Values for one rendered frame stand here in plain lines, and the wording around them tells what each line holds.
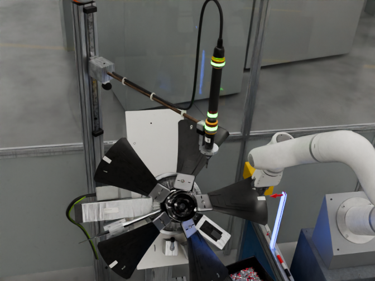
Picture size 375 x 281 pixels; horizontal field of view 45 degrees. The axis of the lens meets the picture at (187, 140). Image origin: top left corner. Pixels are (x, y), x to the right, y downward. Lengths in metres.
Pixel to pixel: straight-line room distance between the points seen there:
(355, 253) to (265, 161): 0.70
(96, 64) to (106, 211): 0.61
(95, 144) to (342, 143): 1.33
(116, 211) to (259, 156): 0.67
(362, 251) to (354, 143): 0.84
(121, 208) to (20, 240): 1.13
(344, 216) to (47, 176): 1.52
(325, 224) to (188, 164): 0.63
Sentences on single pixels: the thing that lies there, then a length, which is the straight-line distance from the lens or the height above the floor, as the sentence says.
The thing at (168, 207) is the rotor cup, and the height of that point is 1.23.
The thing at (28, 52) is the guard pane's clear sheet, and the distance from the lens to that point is 2.23.
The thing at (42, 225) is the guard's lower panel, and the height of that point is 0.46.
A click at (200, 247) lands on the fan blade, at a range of 1.86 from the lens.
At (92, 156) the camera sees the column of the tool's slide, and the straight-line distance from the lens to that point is 2.31.
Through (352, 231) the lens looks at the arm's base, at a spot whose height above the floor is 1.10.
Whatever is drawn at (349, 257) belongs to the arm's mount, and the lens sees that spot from 2.06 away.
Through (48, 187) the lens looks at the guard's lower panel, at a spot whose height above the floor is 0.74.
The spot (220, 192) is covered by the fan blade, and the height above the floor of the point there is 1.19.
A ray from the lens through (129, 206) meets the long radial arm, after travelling 1.91.
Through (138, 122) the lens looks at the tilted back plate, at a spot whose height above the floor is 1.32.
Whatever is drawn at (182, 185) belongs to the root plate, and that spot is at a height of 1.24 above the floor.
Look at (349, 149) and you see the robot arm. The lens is 1.30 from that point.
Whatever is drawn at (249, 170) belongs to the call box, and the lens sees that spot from 2.23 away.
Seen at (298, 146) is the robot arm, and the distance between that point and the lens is 1.46.
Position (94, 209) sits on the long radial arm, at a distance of 1.90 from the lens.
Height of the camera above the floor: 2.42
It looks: 35 degrees down
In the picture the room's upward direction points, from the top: 4 degrees clockwise
